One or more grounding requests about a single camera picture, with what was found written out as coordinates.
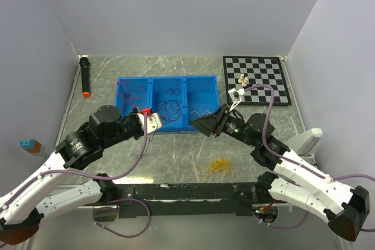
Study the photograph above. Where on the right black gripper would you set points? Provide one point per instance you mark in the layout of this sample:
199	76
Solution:
214	122

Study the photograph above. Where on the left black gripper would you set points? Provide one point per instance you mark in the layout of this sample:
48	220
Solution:
135	110

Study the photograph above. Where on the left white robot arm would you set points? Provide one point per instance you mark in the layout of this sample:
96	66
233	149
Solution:
60	184

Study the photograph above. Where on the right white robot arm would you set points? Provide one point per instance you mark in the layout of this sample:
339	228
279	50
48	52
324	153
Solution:
290	178

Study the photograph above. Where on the blue three-compartment bin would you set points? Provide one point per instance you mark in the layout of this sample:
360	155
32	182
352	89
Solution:
177	99

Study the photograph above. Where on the cream chess piece right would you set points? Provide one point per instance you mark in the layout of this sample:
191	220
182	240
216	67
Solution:
245	81

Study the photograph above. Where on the cream chess piece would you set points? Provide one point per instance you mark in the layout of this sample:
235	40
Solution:
241	78
245	81

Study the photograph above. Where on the cream chess piece left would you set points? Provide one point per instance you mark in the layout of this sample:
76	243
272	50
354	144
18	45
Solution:
241	78

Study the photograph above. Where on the black and white chessboard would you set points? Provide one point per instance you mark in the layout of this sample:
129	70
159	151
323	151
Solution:
259	71

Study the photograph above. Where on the black marker orange cap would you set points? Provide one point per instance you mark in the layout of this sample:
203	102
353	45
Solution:
85	76

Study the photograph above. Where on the blue and brown toy block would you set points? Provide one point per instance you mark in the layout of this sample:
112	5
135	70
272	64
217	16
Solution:
33	147

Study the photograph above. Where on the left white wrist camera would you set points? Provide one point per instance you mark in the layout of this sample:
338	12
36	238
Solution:
152	121

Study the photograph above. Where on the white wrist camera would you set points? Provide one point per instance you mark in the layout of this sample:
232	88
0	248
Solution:
152	121
236	96

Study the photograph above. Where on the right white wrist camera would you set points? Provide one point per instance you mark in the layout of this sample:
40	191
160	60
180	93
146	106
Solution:
236	96

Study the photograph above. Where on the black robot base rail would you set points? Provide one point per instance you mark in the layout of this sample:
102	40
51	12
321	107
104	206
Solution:
193	198

